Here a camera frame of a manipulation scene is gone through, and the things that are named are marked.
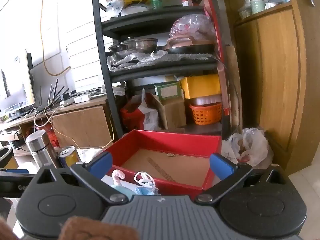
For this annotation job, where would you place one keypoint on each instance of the white bowl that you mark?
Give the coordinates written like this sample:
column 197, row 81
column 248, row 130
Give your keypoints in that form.
column 135, row 10

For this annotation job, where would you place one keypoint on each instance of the steel pot with lid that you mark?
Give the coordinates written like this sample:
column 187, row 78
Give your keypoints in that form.
column 140, row 44

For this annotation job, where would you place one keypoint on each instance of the flat screen TV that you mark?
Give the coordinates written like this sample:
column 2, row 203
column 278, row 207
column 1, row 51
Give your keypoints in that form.
column 15, row 85

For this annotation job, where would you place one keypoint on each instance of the round black-rimmed container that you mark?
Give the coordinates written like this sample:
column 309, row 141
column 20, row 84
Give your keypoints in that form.
column 5, row 156

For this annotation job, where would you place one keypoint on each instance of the black frying pan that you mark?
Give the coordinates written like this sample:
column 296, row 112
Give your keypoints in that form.
column 192, row 48

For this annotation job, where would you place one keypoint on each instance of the green and white box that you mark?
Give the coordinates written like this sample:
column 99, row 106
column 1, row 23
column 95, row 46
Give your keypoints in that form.
column 167, row 91

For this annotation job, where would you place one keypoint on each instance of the small red bag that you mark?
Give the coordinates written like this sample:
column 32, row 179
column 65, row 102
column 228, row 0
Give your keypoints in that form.
column 53, row 138

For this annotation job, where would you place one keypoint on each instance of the leaning cardboard sheet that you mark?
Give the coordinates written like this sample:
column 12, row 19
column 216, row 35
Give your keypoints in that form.
column 233, row 85

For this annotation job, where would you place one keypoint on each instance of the wooden cabinet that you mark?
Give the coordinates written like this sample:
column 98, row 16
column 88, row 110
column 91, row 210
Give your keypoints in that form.
column 275, row 80

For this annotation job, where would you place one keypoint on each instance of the flat red board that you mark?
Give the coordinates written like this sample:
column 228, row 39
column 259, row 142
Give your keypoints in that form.
column 212, row 17

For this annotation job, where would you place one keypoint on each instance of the yellow and blue drink can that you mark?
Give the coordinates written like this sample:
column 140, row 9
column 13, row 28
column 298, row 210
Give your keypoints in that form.
column 70, row 156

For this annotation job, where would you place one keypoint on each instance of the black router with antennas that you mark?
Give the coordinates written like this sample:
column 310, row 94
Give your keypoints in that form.
column 56, row 97

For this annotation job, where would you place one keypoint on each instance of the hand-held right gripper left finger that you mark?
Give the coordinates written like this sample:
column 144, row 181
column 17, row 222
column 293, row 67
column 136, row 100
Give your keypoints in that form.
column 101, row 164

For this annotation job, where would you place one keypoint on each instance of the blue face mask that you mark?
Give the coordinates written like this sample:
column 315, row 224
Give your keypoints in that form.
column 144, row 191

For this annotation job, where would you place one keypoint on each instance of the pink and teal plush pig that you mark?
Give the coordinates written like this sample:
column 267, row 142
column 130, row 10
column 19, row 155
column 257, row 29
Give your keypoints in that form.
column 117, row 177

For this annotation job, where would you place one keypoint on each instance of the red cardboard box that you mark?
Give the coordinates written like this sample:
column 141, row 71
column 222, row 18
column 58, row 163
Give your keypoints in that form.
column 160, row 140

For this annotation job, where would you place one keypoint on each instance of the pink pot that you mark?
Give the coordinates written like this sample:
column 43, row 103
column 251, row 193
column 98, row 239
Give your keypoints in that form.
column 180, row 41

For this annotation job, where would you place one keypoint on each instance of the white power adapter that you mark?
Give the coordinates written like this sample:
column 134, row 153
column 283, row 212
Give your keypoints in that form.
column 82, row 98

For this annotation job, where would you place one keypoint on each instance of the wooden TV stand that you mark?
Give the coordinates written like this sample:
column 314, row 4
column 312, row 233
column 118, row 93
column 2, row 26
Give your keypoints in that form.
column 80, row 125

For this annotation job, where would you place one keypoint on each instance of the crumpled white plastic bag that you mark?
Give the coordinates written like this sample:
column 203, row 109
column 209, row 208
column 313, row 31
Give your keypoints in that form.
column 114, row 5

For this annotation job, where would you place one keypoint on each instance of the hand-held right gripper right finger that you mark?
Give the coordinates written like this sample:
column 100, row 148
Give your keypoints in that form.
column 220, row 166

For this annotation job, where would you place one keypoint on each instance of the brown cardboard box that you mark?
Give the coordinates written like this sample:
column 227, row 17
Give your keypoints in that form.
column 173, row 113

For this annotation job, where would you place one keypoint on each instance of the pale green mug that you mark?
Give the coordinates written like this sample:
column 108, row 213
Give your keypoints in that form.
column 257, row 6

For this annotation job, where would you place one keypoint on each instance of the yellow box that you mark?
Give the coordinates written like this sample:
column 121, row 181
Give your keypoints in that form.
column 200, row 86

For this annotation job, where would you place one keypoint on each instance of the clear plastic bag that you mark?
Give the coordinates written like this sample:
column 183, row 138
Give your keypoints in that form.
column 192, row 26

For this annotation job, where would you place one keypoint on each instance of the black shelf rack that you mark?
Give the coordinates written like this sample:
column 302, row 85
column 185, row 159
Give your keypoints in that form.
column 160, row 71

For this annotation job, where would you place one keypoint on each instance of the red and white plastic bag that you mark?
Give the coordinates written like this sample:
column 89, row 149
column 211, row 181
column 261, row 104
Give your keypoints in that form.
column 132, row 117

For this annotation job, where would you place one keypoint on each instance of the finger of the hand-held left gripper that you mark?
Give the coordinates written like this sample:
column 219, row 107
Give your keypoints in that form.
column 16, row 171

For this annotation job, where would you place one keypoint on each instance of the orange plastic basket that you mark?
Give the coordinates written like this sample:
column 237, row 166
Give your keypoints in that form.
column 205, row 115

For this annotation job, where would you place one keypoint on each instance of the bubble wrap sheet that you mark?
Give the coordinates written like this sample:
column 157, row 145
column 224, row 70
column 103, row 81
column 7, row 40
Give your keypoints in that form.
column 140, row 58

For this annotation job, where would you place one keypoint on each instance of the stainless steel thermos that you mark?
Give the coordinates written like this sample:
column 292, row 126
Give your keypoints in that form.
column 40, row 145

